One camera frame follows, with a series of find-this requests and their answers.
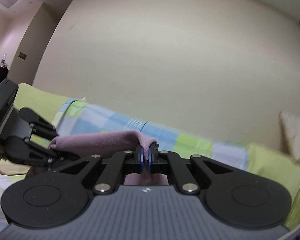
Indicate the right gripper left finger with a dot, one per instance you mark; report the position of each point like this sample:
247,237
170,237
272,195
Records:
102,176

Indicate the beige square cushion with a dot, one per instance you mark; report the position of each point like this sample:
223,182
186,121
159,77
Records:
290,127

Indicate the green sofa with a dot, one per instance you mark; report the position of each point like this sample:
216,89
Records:
262,160

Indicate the checkered blue green sheet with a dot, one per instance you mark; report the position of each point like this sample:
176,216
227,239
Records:
79,117

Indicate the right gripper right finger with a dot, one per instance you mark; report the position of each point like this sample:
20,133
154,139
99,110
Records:
188,176

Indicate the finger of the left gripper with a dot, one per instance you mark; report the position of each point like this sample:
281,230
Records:
30,152
40,127

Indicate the purple shirt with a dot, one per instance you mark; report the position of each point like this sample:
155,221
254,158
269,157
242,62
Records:
108,143

